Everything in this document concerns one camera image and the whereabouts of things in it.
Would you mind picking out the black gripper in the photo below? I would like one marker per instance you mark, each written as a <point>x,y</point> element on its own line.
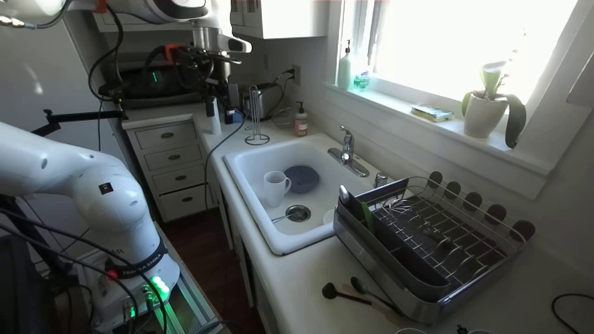
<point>207,67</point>

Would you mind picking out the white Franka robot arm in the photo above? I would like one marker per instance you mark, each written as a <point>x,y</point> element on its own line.
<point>105,197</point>

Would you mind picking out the white kitchen sink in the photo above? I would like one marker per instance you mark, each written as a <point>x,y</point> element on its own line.
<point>248,168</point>

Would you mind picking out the blue bath pouf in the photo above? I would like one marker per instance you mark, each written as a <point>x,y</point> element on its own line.
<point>233,116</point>

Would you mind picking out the black box with green light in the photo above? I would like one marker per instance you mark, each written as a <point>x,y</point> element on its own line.
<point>146,80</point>

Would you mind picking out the silver toaster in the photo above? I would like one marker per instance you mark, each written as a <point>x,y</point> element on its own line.
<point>263,103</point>

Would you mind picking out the white upper cabinet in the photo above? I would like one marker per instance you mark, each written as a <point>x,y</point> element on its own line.
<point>285,19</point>

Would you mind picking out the white drawer unit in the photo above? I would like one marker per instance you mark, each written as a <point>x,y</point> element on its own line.
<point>170,168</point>

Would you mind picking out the orange soap pump bottle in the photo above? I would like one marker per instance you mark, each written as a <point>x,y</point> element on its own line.
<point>302,123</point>

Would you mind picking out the green dish soap bottle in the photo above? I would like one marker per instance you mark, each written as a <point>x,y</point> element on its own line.
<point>344,71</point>

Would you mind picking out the white mug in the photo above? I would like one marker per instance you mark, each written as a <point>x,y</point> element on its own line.
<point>274,188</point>

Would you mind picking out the dark blue bowl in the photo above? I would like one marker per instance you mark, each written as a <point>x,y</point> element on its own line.
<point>305,179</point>

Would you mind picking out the small teal item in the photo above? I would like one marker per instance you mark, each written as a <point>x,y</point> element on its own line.
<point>363,80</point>

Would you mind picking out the chrome faucet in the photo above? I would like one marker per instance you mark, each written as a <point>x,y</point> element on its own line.
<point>346,151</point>

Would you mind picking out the white base cabinet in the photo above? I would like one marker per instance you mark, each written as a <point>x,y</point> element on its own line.
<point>242,260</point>

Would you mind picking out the small chrome deck cap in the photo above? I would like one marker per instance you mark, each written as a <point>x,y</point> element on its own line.
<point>381,179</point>

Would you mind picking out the green brush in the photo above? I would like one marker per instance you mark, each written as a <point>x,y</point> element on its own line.
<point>365,214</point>

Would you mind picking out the yellow green sponge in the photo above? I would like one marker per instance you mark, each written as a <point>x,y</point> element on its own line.
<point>431,114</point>

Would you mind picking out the robot stand with green light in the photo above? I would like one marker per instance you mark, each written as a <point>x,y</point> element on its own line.
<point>186,303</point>

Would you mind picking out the window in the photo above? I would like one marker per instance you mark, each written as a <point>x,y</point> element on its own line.
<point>446,43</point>

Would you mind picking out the potted plant white pot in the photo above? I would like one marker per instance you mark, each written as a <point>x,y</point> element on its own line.
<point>483,114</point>

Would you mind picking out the metal dish rack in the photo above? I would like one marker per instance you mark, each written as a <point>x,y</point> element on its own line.
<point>433,247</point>

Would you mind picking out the wall power outlet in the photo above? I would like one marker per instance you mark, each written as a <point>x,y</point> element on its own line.
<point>294,75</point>

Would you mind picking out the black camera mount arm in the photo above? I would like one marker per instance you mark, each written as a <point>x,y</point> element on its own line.
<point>81,116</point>

